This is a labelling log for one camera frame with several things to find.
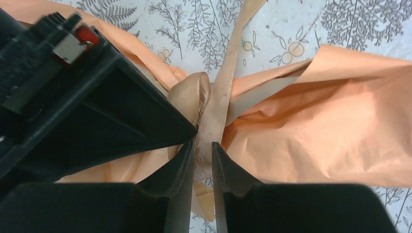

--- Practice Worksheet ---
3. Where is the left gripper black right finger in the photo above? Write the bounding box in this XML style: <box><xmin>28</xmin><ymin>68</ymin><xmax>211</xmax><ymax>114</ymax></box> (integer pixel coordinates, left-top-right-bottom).
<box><xmin>212</xmin><ymin>142</ymin><xmax>262</xmax><ymax>233</ymax></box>

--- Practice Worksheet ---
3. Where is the tan wrapping paper sheet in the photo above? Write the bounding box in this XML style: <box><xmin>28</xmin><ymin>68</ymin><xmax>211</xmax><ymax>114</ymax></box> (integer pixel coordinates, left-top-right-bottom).
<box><xmin>0</xmin><ymin>0</ymin><xmax>412</xmax><ymax>222</ymax></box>

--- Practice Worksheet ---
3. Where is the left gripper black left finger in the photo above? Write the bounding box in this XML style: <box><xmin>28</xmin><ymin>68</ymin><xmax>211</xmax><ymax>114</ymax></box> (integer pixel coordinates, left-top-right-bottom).
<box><xmin>137</xmin><ymin>140</ymin><xmax>194</xmax><ymax>233</ymax></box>

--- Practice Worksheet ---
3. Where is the tan ribbon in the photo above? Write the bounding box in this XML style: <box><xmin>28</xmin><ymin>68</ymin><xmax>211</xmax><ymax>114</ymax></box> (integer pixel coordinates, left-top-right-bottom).
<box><xmin>167</xmin><ymin>0</ymin><xmax>268</xmax><ymax>184</ymax></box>

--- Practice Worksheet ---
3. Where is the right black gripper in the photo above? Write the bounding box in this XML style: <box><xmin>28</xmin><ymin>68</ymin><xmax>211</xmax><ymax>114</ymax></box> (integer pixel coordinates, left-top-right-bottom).
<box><xmin>0</xmin><ymin>10</ymin><xmax>108</xmax><ymax>113</ymax></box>

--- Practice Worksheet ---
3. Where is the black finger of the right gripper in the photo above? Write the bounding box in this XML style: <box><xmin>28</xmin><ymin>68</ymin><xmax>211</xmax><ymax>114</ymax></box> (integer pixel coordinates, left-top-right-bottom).
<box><xmin>0</xmin><ymin>48</ymin><xmax>196</xmax><ymax>180</ymax></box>

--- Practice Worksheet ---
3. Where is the floral patterned table mat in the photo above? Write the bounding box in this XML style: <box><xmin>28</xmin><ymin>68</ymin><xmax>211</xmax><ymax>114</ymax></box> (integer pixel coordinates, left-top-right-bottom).
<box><xmin>54</xmin><ymin>0</ymin><xmax>412</xmax><ymax>233</ymax></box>

